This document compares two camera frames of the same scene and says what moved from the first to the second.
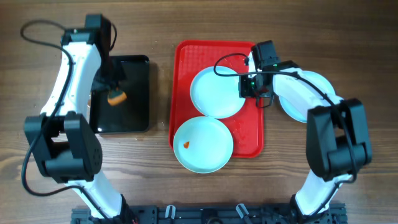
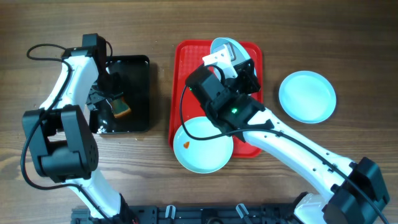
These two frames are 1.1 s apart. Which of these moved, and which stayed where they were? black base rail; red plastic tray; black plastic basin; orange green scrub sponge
Moved: orange green scrub sponge
Stayed: black plastic basin; black base rail; red plastic tray
